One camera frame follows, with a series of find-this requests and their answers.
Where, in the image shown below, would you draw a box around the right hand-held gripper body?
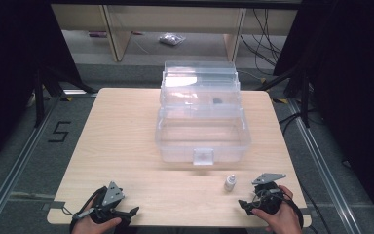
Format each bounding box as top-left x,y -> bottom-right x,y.
250,172 -> 288,215

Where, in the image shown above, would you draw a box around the person's right hand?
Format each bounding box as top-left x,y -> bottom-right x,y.
250,184 -> 304,234

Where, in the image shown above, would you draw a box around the black curtain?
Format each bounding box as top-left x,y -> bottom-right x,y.
0,0 -> 85,172
272,0 -> 374,225

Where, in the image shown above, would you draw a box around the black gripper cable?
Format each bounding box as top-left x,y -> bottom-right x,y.
68,185 -> 109,230
281,191 -> 306,230

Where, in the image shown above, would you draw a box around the small white dropper bottle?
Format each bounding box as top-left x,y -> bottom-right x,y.
223,174 -> 238,193

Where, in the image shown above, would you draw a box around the person's left hand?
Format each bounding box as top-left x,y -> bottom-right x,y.
71,198 -> 123,234

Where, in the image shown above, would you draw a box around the clear plastic bag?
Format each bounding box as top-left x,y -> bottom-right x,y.
158,32 -> 187,47

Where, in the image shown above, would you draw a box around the clear plastic storage box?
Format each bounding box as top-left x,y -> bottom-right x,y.
154,59 -> 253,167

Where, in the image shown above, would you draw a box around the aluminium floor rail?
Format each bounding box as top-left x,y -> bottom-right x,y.
286,98 -> 364,234
0,96 -> 62,234

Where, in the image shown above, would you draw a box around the bundle of black cables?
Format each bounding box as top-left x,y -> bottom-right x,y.
239,7 -> 284,68

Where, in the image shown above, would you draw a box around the black metal stand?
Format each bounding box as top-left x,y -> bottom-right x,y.
32,64 -> 99,129
254,63 -> 312,129

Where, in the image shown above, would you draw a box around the wooden shelf unit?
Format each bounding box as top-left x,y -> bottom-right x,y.
50,3 -> 299,63

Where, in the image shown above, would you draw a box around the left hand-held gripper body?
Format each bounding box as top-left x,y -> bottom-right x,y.
90,180 -> 127,225

